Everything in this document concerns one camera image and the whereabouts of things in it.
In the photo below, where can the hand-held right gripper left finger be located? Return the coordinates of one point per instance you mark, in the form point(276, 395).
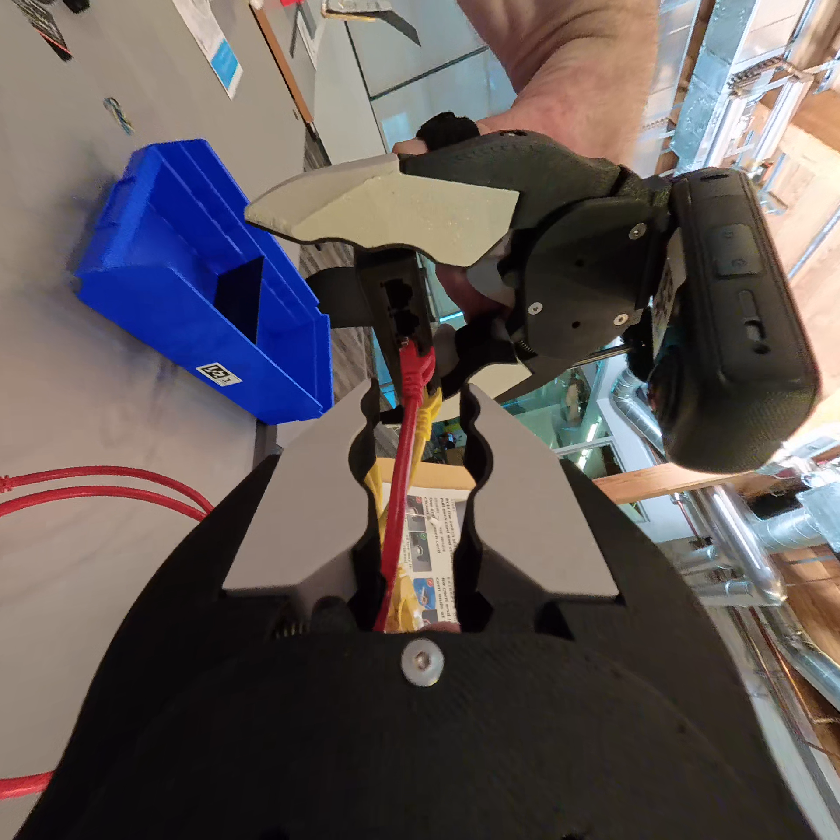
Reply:
point(295, 518)

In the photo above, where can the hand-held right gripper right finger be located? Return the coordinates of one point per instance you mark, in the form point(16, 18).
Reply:
point(538, 525)

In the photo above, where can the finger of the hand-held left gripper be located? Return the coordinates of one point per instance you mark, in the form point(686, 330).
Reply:
point(505, 374)
point(394, 210)

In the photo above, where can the black ethernet switch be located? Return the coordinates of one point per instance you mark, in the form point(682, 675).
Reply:
point(394, 295)

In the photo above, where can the blue plastic bin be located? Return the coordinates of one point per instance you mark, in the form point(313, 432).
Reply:
point(184, 275)

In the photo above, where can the person's left hand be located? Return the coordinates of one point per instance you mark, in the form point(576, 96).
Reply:
point(577, 72)

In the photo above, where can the printed instruction sheet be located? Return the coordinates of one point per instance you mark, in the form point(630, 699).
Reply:
point(433, 544)

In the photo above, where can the black bin divider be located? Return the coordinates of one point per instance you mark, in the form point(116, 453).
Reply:
point(243, 302)

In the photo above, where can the white and blue paper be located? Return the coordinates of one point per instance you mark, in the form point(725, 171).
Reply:
point(213, 39)

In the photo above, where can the silver round duct pipe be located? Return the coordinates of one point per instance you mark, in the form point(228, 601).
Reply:
point(741, 544)

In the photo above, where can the metal air duct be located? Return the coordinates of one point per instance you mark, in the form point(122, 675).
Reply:
point(715, 65)

